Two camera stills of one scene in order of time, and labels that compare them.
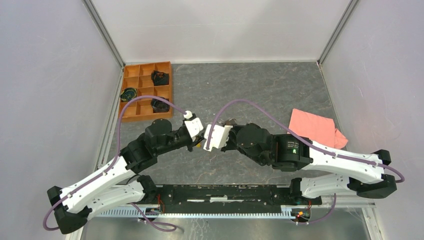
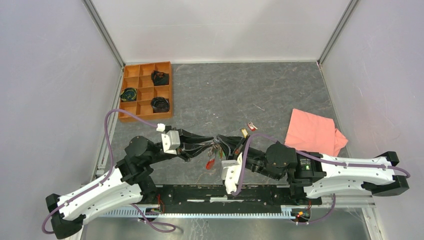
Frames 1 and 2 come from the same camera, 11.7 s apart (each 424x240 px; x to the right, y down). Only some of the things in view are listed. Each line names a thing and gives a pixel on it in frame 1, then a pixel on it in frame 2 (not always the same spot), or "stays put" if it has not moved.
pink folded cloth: x=319 y=129 stays put
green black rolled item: x=128 y=94 stays put
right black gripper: x=232 y=131 → x=235 y=144
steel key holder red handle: x=231 y=121 → x=215 y=151
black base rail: x=236 y=198 stays put
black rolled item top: x=159 y=78 stays put
